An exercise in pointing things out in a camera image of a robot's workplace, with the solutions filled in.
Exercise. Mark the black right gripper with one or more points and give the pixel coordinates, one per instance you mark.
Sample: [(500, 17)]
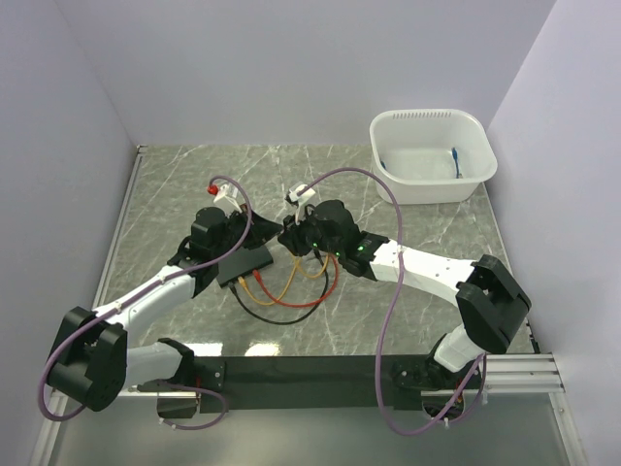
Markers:
[(292, 237)]

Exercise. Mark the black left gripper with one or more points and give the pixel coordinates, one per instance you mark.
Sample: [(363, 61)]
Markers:
[(261, 229)]

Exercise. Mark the black network switch box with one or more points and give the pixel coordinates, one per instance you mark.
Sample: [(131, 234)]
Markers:
[(242, 263)]

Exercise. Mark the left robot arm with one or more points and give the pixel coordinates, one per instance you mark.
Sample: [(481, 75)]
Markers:
[(91, 359)]

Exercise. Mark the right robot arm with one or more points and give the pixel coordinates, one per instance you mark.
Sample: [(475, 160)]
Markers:
[(491, 303)]

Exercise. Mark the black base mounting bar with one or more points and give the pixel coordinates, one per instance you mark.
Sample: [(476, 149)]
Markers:
[(302, 382)]

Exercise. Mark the white plastic basin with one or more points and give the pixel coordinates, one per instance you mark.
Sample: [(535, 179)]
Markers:
[(430, 156)]

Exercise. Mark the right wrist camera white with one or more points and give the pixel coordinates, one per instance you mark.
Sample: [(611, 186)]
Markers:
[(299, 196)]

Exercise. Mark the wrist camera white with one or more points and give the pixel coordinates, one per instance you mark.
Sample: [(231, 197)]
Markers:
[(225, 197), (299, 196)]

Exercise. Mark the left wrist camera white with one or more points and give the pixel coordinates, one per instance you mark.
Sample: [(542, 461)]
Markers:
[(225, 197)]

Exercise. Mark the aluminium frame rail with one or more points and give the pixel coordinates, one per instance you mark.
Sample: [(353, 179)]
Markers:
[(519, 374)]

